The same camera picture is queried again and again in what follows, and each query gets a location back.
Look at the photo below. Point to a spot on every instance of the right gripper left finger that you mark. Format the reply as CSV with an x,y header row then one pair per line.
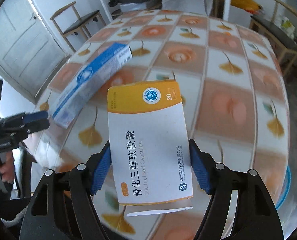
x,y
61,206

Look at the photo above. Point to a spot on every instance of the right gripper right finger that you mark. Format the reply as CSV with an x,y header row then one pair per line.
x,y
255,217

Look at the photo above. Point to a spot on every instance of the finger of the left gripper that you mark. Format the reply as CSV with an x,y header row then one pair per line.
x,y
32,117
33,127

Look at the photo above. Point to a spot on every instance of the blue white medicine box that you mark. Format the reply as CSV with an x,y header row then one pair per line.
x,y
88,80

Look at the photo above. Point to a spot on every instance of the yellow white capsule box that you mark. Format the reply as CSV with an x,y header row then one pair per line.
x,y
149,148

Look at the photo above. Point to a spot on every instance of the blue plastic trash basket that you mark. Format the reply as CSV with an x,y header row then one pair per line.
x,y
285,189

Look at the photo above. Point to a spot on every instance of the person left hand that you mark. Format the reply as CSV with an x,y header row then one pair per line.
x,y
7,169

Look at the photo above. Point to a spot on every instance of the white door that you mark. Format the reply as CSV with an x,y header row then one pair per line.
x,y
29,55

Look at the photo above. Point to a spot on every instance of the wooden chair left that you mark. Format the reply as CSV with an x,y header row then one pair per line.
x,y
79,26

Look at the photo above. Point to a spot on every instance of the wooden chair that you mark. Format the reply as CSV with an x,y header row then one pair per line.
x,y
79,26
285,43

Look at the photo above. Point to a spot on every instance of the black bag under table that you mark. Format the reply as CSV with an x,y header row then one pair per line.
x,y
131,1

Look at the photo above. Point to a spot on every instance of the wooden chair right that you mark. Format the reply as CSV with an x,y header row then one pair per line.
x,y
285,43

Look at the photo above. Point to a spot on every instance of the white sack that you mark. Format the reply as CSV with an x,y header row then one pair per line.
x,y
203,7

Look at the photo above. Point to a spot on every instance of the yellow bag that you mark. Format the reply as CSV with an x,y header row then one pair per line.
x,y
249,6

